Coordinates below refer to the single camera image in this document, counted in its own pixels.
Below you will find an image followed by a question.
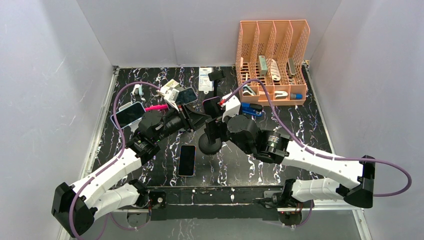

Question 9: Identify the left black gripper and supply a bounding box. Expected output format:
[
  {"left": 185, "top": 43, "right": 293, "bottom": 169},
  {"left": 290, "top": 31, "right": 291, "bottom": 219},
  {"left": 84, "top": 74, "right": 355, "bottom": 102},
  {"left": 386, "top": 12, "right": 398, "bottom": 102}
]
[{"left": 153, "top": 101, "right": 211, "bottom": 143}]

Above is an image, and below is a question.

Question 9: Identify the black phone stand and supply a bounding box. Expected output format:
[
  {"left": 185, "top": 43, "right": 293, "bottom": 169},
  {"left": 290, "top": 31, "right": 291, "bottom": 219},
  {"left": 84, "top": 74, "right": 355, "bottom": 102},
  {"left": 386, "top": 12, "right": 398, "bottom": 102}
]
[
  {"left": 207, "top": 69, "right": 226, "bottom": 98},
  {"left": 198, "top": 133, "right": 222, "bottom": 155}
]

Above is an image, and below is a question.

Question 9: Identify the purple smartphone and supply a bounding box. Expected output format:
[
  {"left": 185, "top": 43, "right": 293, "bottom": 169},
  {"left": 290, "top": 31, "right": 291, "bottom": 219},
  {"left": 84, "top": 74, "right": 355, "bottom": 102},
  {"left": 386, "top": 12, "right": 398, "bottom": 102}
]
[{"left": 177, "top": 145, "right": 196, "bottom": 177}]

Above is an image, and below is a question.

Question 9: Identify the black smartphone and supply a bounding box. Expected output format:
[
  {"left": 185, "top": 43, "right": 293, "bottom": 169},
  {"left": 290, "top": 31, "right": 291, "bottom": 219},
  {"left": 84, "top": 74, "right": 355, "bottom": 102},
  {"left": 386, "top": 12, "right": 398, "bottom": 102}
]
[{"left": 202, "top": 96, "right": 223, "bottom": 119}]

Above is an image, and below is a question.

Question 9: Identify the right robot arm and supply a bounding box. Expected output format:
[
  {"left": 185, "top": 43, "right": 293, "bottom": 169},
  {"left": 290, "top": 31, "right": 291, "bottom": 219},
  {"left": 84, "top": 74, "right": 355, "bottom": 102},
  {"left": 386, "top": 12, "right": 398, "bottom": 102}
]
[{"left": 198, "top": 115, "right": 375, "bottom": 209}]

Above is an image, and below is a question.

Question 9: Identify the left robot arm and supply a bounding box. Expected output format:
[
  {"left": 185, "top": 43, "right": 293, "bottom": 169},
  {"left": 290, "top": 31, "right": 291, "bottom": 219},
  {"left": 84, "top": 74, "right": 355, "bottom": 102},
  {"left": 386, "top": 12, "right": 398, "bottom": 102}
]
[{"left": 51, "top": 105, "right": 210, "bottom": 238}]

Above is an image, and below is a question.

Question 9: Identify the smartphone on back stand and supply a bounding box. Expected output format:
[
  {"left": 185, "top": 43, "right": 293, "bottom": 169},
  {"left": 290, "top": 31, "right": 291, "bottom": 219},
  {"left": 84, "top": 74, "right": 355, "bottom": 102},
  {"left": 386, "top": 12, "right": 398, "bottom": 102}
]
[{"left": 175, "top": 87, "right": 198, "bottom": 105}]

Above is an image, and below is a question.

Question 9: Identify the white phone stand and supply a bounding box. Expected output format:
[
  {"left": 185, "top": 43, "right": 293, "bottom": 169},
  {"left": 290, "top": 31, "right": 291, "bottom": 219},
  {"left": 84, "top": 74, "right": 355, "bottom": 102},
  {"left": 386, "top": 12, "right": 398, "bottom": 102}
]
[{"left": 118, "top": 102, "right": 133, "bottom": 111}]

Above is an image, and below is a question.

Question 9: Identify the pink marker pen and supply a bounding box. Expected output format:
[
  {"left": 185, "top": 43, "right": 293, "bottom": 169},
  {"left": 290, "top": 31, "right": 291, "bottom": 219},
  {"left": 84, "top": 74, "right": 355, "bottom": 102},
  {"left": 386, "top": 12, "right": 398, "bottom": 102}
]
[{"left": 144, "top": 104, "right": 169, "bottom": 112}]

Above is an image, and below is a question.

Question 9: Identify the white blister pack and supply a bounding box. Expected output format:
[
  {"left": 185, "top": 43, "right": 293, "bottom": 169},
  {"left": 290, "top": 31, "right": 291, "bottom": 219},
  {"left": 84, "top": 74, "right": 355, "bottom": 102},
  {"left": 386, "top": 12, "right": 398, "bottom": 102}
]
[{"left": 198, "top": 67, "right": 214, "bottom": 95}]

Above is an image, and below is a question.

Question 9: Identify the white cardboard box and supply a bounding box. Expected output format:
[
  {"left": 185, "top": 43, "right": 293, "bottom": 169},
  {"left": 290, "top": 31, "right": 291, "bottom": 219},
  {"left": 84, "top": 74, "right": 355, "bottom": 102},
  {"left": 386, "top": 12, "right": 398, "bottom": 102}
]
[{"left": 158, "top": 79, "right": 181, "bottom": 94}]

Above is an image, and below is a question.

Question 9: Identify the blue stapler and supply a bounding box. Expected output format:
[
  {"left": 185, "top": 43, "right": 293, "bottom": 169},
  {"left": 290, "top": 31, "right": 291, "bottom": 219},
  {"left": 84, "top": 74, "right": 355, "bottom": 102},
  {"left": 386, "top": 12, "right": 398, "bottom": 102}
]
[{"left": 241, "top": 102, "right": 263, "bottom": 117}]

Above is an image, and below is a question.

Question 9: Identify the white teal clip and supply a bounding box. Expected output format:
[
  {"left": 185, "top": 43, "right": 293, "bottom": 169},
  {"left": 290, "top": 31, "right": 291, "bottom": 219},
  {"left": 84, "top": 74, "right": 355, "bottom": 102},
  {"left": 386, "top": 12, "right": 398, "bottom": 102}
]
[{"left": 131, "top": 84, "right": 145, "bottom": 102}]

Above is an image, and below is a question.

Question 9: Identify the light blue smartphone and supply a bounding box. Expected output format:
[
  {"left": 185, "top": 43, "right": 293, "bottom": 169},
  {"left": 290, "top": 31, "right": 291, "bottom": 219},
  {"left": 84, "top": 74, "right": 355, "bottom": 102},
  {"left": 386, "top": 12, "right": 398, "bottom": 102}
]
[{"left": 110, "top": 101, "right": 146, "bottom": 129}]

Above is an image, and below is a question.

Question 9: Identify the grey item in organizer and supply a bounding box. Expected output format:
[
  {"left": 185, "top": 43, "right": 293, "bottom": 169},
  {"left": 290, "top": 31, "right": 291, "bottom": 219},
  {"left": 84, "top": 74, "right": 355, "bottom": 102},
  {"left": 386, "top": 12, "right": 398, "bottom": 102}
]
[{"left": 258, "top": 55, "right": 268, "bottom": 77}]

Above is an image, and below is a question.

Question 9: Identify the white item in organizer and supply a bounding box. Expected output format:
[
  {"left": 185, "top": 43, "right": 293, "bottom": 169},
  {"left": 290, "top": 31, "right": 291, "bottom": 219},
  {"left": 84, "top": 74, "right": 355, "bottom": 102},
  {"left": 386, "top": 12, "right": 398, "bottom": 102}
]
[{"left": 270, "top": 59, "right": 281, "bottom": 82}]

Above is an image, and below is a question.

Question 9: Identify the blue capped tube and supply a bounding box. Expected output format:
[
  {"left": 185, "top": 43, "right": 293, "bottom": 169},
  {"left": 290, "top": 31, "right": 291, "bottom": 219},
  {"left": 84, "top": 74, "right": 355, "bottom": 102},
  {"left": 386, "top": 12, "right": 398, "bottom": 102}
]
[{"left": 290, "top": 93, "right": 303, "bottom": 100}]

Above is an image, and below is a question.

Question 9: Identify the dark item in organizer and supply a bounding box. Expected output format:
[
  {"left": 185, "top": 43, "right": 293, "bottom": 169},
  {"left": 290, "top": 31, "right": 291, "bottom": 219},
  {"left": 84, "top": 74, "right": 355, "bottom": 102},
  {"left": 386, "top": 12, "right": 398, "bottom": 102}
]
[{"left": 286, "top": 57, "right": 297, "bottom": 78}]

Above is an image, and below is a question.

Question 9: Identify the orange file organizer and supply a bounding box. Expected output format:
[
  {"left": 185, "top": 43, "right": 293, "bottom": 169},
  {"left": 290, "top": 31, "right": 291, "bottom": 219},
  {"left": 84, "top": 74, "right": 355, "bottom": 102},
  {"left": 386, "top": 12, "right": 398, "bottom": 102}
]
[{"left": 235, "top": 19, "right": 310, "bottom": 106}]

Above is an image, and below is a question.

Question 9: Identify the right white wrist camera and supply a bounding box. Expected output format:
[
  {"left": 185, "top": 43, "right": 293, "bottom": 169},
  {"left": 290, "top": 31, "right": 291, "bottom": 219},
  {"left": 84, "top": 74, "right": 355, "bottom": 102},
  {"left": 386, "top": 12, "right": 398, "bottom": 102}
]
[{"left": 221, "top": 93, "right": 241, "bottom": 123}]

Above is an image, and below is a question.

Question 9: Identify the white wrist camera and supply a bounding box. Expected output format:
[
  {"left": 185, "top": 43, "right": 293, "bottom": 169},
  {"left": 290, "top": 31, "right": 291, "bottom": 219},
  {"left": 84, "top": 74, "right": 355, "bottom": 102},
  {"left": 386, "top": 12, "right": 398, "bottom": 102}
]
[
  {"left": 221, "top": 93, "right": 241, "bottom": 123},
  {"left": 159, "top": 86, "right": 180, "bottom": 111}
]

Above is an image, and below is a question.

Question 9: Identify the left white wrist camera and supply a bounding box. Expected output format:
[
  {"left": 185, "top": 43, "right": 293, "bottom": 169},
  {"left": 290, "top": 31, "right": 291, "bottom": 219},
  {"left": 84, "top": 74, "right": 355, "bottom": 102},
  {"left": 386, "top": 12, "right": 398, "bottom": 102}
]
[{"left": 159, "top": 86, "right": 180, "bottom": 111}]

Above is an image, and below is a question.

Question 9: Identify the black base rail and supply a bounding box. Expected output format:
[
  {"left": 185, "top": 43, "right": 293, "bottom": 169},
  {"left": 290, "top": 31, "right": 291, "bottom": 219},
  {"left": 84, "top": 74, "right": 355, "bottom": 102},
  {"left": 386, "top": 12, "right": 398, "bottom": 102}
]
[{"left": 112, "top": 185, "right": 352, "bottom": 229}]

